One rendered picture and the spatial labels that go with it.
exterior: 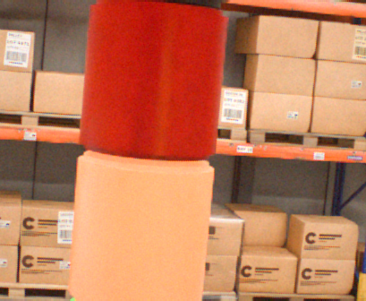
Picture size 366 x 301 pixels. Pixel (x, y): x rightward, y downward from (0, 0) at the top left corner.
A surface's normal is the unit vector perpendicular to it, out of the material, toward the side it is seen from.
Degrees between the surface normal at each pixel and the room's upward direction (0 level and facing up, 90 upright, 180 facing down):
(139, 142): 90
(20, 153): 90
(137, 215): 90
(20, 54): 90
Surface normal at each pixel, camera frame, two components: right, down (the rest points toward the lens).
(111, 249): -0.28, 0.07
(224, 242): 0.19, 0.12
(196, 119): 0.69, 0.14
